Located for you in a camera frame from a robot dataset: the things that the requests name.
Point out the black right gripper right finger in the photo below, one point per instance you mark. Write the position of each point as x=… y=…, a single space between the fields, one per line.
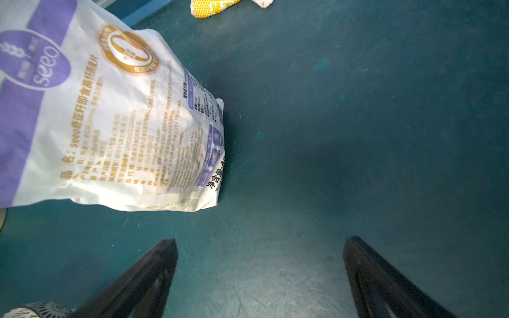
x=380 y=290

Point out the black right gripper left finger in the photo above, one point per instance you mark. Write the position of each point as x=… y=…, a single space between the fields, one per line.
x=142 y=291

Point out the white purple oats bag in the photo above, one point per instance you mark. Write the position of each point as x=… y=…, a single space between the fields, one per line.
x=98 y=113

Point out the yellow dotted work glove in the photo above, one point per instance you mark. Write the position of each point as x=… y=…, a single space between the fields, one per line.
x=202 y=9

